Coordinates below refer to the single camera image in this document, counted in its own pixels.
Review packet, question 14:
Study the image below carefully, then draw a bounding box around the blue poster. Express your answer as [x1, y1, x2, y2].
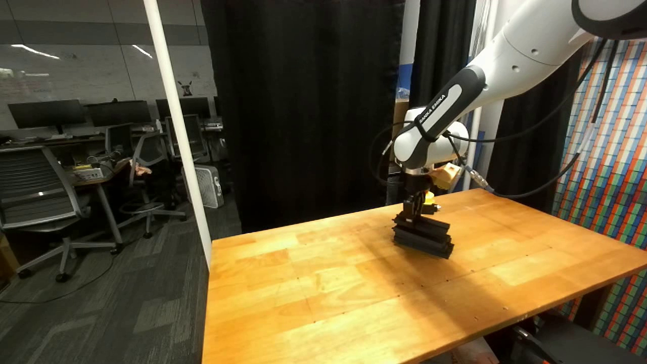
[395, 60, 415, 103]

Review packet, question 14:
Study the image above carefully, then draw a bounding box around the grey mesh office chair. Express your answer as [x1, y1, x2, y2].
[0, 144, 126, 285]

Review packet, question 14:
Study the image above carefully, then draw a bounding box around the dark office chair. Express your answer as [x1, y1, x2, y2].
[120, 130, 191, 238]

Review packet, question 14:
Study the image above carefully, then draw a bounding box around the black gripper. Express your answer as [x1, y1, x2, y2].
[399, 168, 435, 228]

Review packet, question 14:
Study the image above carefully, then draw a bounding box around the office desk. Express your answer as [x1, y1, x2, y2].
[63, 157, 133, 254]

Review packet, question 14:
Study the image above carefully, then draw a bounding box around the yellow emergency stop button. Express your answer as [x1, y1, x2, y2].
[421, 190, 441, 217]

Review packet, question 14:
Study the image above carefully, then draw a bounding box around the white vertical pole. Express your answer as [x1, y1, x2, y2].
[139, 0, 215, 268]

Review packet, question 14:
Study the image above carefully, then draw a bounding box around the narrow black curtain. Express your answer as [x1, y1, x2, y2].
[403, 0, 583, 199]

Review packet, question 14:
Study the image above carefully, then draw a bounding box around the multicolour patterned panel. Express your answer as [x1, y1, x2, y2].
[550, 37, 647, 358]

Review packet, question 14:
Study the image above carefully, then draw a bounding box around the white bin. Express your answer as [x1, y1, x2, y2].
[194, 165, 227, 212]

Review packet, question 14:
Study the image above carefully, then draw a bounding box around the wide black curtain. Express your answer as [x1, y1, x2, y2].
[197, 0, 407, 234]

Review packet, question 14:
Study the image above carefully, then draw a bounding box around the black computer monitor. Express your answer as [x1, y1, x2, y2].
[6, 100, 89, 131]
[87, 100, 154, 128]
[156, 95, 213, 123]

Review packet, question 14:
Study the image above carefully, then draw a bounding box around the white board panel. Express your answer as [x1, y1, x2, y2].
[460, 0, 531, 193]

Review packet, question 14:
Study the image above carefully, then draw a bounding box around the black chair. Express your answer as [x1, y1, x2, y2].
[507, 318, 647, 364]

